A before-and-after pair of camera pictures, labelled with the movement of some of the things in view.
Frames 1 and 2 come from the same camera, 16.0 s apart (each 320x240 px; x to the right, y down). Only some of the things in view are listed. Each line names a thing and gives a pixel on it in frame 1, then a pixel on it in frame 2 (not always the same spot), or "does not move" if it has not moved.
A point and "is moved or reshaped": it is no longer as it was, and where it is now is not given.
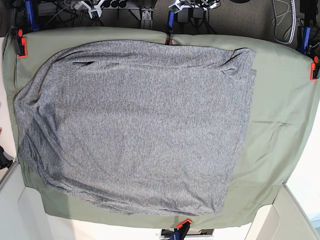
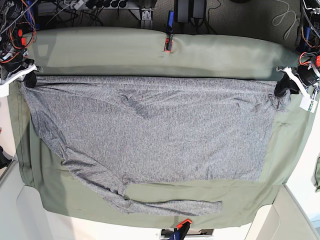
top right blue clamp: (305, 40) does not move
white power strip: (78, 6) does not move
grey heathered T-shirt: (146, 128) is moved or reshaped
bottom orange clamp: (182, 229) does not move
